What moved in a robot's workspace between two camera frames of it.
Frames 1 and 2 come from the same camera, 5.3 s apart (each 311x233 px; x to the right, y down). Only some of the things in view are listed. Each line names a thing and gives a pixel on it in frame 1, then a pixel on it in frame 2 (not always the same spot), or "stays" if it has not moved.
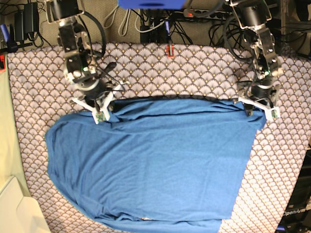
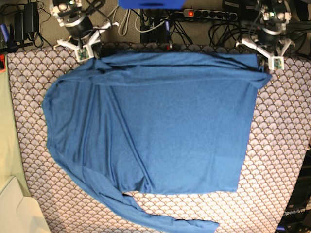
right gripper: (97, 94) → (83, 45)
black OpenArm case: (297, 218) stays
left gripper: (261, 96) → (274, 51)
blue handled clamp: (8, 37) stays
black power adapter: (26, 21) stays
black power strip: (208, 14) stays
